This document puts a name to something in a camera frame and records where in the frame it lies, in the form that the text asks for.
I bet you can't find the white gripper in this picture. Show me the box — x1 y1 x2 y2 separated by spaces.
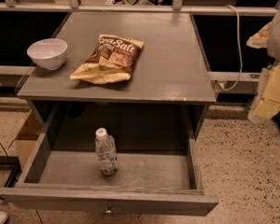
246 10 280 123

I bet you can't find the clear plastic water bottle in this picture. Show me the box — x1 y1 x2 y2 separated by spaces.
95 128 118 175

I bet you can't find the grey cabinet counter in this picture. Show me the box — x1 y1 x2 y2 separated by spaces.
16 10 217 138

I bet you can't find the open grey top drawer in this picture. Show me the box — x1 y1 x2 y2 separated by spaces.
0 104 218 217

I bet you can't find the metal drawer knob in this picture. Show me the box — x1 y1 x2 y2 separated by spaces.
103 204 114 216

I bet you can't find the sea salt chips bag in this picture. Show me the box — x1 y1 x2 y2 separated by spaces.
70 34 144 85

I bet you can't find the white bowl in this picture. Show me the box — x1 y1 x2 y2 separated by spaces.
27 38 68 70

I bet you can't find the cardboard box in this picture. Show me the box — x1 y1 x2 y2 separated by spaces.
14 111 42 169

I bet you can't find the white cable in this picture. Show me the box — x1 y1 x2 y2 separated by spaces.
218 4 244 92

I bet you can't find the black floor cable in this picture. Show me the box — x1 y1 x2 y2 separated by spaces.
0 130 17 173

